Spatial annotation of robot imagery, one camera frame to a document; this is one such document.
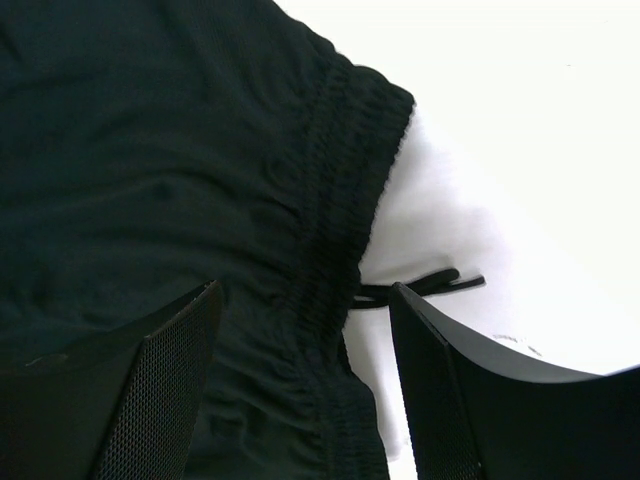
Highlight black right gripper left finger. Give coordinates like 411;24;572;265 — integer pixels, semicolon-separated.
1;282;222;480

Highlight black shorts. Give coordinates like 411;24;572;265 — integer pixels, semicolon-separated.
0;0;487;480

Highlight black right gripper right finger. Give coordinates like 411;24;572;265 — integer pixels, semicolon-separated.
390;284;639;480

